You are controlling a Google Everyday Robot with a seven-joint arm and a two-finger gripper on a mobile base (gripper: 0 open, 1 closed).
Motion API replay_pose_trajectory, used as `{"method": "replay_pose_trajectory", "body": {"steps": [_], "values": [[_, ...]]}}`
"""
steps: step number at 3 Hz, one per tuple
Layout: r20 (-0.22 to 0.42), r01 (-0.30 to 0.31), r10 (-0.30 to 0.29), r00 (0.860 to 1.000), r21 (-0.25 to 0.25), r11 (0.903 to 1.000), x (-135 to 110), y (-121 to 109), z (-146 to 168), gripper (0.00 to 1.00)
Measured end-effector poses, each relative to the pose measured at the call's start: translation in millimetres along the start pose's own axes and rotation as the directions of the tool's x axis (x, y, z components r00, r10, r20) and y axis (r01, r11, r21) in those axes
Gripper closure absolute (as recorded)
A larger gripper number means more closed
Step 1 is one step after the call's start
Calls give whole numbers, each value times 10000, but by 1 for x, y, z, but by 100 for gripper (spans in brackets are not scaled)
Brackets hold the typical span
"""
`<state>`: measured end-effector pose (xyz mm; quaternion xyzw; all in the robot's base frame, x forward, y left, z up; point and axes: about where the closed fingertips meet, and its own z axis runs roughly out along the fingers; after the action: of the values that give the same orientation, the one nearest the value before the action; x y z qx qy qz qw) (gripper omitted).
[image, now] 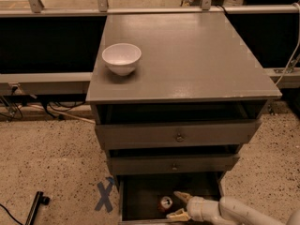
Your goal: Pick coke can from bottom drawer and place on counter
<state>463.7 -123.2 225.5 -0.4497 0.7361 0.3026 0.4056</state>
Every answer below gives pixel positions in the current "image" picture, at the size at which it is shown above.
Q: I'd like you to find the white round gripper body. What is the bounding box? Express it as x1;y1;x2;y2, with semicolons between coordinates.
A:
187;196;221;223

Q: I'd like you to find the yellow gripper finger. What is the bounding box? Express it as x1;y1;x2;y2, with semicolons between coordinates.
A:
173;191;192;203
166;208;190;222

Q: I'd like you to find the red coke can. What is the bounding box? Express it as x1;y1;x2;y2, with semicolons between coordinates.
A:
157;196;173;213

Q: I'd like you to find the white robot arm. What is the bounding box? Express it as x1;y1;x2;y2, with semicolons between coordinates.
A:
167;191;300;225

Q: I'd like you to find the brass middle drawer knob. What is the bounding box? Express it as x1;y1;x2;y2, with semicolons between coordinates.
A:
172;163;178;172

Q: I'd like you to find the brass drawer knob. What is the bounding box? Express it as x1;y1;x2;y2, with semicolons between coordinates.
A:
172;163;178;172
175;133;185;143

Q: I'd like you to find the grey open bottom drawer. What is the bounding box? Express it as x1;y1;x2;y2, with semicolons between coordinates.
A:
118;172;223;225

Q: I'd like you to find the brass top drawer knob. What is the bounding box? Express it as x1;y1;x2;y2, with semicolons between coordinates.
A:
175;133;185;143

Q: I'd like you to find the grey middle drawer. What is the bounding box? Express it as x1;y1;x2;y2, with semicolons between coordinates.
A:
108;154;239;175

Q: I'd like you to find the grey top drawer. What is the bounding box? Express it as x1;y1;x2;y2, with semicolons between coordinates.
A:
96;120;261;150

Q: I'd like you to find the grey wooden drawer cabinet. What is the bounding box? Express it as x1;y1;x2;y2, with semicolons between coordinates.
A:
85;12;282;186

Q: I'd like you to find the blue tape X mark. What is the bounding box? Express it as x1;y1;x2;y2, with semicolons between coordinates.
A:
95;177;115;213

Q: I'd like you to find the black bar tool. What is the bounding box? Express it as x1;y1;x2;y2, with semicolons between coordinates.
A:
25;191;51;225

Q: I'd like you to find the white ceramic bowl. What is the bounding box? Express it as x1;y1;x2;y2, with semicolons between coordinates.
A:
101;43;142;76

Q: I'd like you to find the black floor cable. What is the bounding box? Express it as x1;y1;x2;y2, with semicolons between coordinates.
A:
0;202;24;225

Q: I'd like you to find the black cable bundle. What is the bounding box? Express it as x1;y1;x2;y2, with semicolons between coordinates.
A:
0;86;87;122

